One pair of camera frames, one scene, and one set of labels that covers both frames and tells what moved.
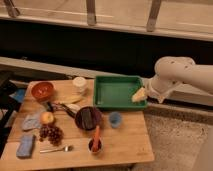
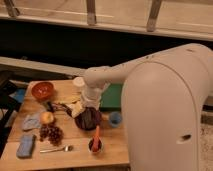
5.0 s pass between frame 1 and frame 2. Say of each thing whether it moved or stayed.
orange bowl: stayed
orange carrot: stayed
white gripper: moved
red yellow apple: stayed
